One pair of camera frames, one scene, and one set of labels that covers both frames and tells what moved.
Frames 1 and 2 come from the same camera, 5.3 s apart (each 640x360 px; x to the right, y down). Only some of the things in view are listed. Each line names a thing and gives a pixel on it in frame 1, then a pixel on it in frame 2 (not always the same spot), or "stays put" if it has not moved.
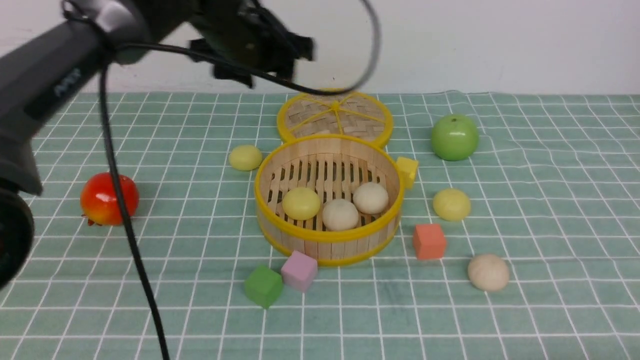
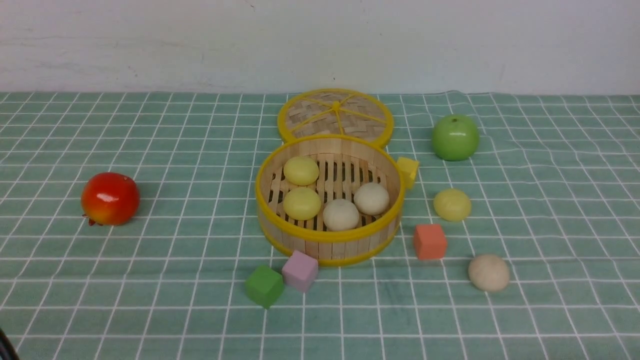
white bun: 489,272 stays put
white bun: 340,214 stays put
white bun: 370,198 stays put
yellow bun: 245,157 to 301,170
